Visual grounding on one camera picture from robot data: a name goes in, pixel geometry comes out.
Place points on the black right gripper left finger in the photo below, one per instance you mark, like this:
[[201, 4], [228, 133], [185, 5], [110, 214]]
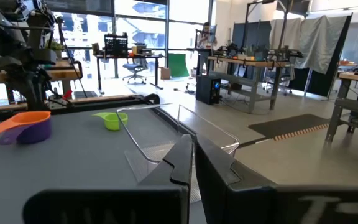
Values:
[[120, 205]]

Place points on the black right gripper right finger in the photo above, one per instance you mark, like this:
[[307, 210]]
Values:
[[259, 205]]

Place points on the lime green measuring cup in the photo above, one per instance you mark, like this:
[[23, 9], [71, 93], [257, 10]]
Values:
[[113, 123]]

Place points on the purple measuring cup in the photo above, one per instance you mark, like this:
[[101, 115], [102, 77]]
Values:
[[36, 133]]

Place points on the orange measuring cup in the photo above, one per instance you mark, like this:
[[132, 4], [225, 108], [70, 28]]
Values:
[[26, 117]]

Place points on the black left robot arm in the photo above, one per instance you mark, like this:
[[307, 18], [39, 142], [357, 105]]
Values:
[[20, 62]]

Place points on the clear plastic basket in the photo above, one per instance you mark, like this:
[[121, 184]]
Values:
[[141, 168]]

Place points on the black orange striped floor mat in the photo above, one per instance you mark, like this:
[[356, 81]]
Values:
[[287, 126]]

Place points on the black table clamp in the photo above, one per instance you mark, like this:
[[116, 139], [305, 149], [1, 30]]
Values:
[[152, 98]]

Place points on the red plastic clip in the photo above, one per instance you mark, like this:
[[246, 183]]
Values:
[[67, 94]]

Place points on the black computer tower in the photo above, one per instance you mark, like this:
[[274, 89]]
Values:
[[207, 90]]

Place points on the black partition panel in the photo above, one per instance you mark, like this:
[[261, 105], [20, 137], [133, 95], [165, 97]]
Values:
[[322, 84]]

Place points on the grey metal workbench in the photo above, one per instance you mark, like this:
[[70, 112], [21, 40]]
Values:
[[353, 105]]

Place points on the blue office chair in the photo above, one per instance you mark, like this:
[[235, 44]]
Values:
[[134, 68]]

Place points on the cardboard box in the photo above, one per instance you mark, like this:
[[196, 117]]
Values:
[[165, 74]]

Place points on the wooden top workbench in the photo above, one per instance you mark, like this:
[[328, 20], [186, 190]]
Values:
[[244, 62]]

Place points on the wooden table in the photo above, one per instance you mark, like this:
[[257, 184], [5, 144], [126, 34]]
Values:
[[61, 73]]

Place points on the black desk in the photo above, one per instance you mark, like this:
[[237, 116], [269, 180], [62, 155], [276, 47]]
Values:
[[126, 57]]

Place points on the green panel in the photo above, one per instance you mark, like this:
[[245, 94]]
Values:
[[178, 65]]

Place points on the black plastic crate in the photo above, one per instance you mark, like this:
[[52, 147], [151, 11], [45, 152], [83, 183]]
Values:
[[116, 45]]

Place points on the blue partition panel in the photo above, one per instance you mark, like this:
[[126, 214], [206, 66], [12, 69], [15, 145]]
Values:
[[253, 34]]

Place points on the small potted plant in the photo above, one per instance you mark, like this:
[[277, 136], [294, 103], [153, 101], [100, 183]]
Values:
[[54, 46]]

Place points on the grey cloth sheet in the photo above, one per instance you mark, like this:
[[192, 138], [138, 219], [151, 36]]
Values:
[[319, 40]]

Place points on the person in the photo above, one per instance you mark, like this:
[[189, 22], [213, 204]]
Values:
[[205, 39]]

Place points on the black table frame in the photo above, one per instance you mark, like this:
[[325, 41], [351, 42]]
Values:
[[104, 104]]

